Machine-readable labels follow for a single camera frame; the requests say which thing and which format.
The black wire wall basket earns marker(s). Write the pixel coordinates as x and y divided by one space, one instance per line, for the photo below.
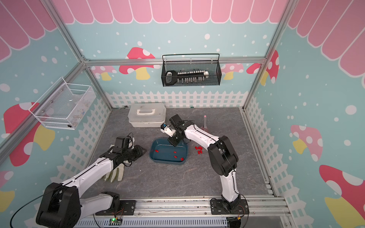
192 62

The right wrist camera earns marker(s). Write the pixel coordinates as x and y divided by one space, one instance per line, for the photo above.
167 130

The socket set on rail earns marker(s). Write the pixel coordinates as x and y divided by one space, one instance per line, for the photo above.
174 77

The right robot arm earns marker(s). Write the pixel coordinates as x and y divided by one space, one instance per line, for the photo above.
222 155

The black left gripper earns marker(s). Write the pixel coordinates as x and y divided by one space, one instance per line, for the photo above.
138 148

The white work glove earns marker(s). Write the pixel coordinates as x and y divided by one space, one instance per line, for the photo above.
115 175

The white plastic storage case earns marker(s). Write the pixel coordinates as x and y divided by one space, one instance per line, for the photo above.
147 115

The teal plastic storage box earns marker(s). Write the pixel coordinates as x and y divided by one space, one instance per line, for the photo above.
166 152

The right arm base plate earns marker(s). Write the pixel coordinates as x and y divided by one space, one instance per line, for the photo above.
223 207

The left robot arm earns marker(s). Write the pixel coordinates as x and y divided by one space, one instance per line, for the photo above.
62 205

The green circuit board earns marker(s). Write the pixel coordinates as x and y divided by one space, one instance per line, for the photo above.
115 222

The white wire wall basket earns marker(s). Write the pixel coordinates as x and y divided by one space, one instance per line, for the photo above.
63 105

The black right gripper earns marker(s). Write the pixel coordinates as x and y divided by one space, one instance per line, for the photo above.
170 139

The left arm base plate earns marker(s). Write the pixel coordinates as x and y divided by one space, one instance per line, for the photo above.
125 207

